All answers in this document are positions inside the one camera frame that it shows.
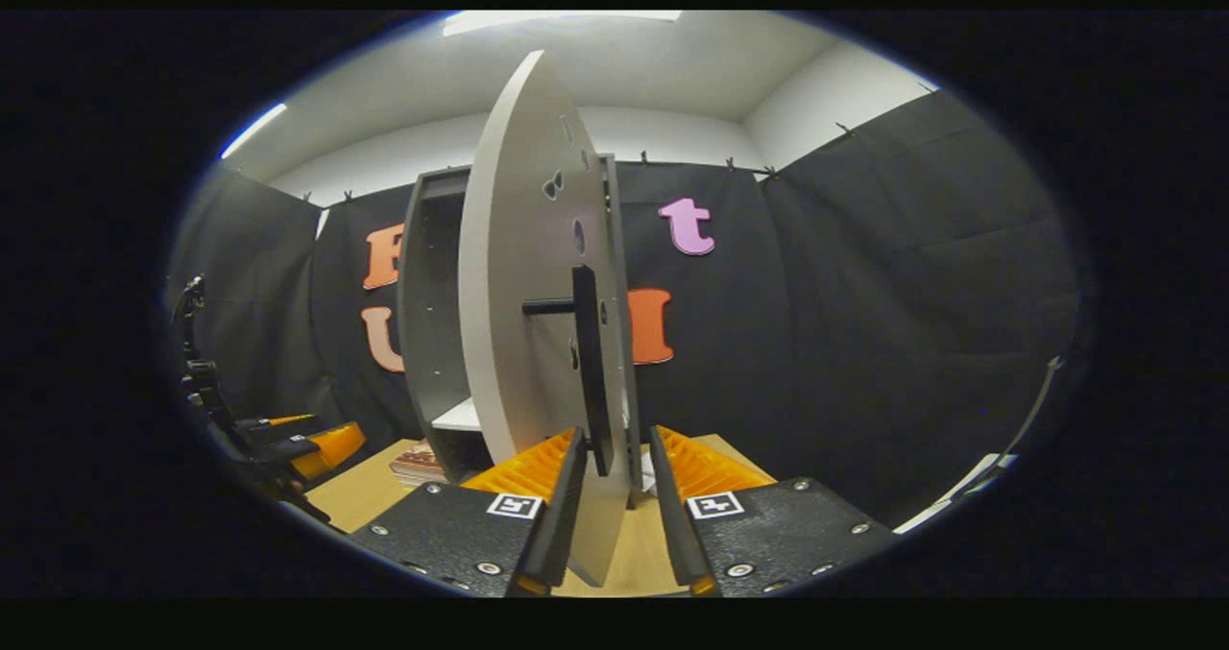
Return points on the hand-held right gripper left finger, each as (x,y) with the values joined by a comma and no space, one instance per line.
(566,516)

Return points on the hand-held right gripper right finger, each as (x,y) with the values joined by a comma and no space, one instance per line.
(669,520)

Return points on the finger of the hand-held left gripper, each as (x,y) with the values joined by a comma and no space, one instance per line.
(283,446)
(254,426)

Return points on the grey cabinet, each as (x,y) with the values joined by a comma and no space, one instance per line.
(415,324)

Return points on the white cabinet door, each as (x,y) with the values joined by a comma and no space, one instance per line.
(499,295)

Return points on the white cabinet shelf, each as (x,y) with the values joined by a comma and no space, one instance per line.
(459,417)

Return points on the brown book stack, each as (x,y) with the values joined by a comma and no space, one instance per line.
(418,463)

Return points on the ceiling strip light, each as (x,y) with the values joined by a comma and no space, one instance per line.
(252,132)

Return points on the black backdrop cloth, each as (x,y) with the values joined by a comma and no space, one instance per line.
(864,295)

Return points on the ceiling panel light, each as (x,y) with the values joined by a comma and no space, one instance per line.
(557,21)

